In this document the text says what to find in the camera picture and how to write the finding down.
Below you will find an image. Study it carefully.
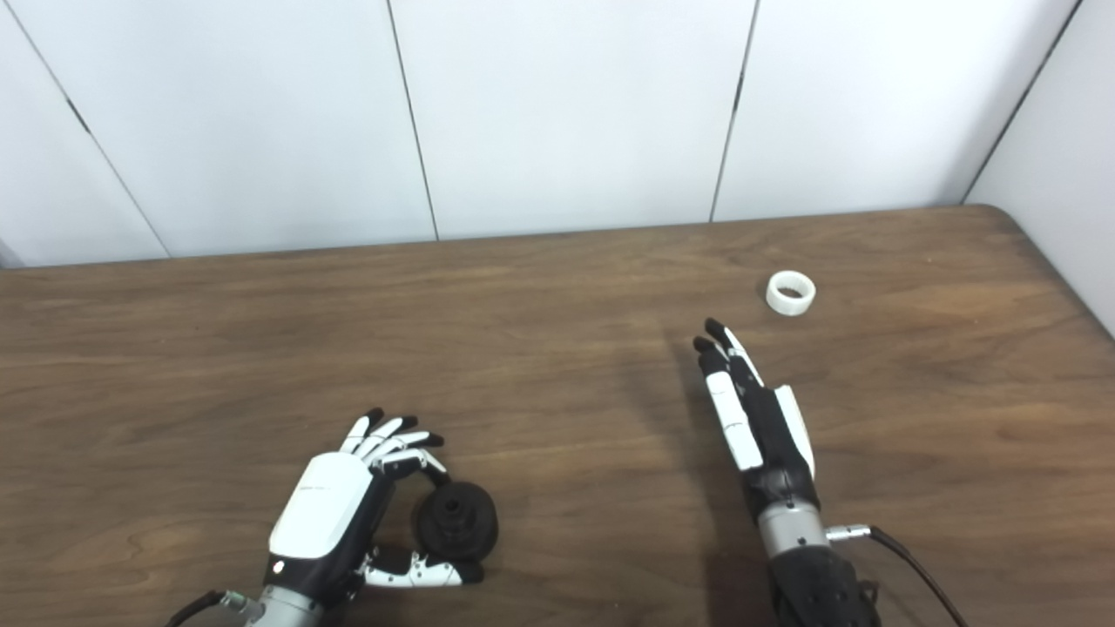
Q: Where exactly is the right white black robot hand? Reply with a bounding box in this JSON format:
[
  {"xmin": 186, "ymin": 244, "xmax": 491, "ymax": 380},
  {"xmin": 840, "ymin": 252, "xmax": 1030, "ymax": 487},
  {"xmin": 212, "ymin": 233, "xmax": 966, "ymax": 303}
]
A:
[{"xmin": 693, "ymin": 318, "xmax": 821, "ymax": 523}]

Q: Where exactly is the white ring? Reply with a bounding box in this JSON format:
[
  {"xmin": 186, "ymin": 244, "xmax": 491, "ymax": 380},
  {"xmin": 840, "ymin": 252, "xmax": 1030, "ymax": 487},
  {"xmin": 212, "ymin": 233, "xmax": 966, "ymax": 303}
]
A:
[{"xmin": 766, "ymin": 271, "xmax": 817, "ymax": 318}]

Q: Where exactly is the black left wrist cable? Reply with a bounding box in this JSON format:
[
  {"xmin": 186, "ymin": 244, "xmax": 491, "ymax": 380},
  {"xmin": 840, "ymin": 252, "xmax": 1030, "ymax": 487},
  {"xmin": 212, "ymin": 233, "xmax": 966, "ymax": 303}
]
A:
[{"xmin": 166, "ymin": 590, "xmax": 262, "ymax": 627}]

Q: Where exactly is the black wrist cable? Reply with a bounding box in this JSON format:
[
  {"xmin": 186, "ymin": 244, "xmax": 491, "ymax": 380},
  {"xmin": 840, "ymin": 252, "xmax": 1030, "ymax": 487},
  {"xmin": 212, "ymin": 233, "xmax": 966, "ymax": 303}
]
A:
[
  {"xmin": 826, "ymin": 524, "xmax": 970, "ymax": 627},
  {"xmin": 166, "ymin": 590, "xmax": 262, "ymax": 627}
]

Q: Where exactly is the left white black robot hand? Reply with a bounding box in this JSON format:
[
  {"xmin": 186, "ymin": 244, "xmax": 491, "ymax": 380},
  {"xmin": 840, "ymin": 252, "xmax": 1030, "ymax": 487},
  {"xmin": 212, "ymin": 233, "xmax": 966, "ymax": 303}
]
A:
[{"xmin": 266, "ymin": 408, "xmax": 484, "ymax": 610}]

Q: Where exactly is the round black part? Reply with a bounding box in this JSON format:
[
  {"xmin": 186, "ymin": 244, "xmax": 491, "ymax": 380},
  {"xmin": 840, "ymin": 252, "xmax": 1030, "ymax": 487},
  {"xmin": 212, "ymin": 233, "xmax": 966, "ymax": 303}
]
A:
[{"xmin": 415, "ymin": 482, "xmax": 500, "ymax": 563}]

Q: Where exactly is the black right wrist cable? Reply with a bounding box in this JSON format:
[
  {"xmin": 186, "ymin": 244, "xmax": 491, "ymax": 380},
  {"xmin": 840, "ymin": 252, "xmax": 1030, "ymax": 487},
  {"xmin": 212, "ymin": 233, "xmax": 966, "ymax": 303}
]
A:
[{"xmin": 826, "ymin": 524, "xmax": 970, "ymax": 627}]

